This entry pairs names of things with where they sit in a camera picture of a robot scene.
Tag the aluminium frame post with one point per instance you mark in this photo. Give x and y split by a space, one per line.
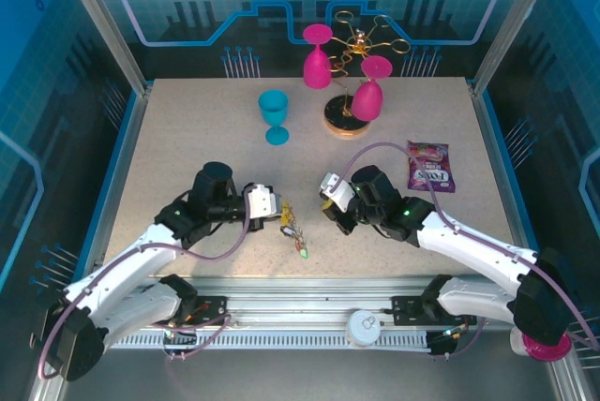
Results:
508 21
100 21

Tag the pink plastic goblet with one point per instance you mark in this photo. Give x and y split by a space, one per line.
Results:
316 70
366 101

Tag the aluminium mounting rail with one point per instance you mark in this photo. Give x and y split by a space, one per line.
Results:
300 298

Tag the silver drink can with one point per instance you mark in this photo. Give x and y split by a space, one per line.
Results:
362 328

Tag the pink plastic cup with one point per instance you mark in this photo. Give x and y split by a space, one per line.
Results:
544 353

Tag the purple candy bag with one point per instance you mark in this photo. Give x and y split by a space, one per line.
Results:
429 171

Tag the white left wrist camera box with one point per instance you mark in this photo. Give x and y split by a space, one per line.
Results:
260 199

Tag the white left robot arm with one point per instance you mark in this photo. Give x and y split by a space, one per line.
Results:
122 265

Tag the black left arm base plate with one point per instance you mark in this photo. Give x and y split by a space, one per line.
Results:
213 309

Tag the aluminium side frame beam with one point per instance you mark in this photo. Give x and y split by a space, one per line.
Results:
123 138
494 138

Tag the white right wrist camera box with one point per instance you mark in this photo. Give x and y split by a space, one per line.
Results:
340 192

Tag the green capped key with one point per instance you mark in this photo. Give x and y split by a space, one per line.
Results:
304 254

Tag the red capped key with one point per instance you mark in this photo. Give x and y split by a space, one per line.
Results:
298 246

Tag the teal plastic goblet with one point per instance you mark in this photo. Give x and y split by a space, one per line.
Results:
274 108

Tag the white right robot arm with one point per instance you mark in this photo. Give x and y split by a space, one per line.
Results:
478 244

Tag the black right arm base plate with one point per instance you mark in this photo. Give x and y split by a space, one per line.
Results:
405 309

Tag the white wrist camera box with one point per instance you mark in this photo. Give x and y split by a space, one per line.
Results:
340 192
260 199

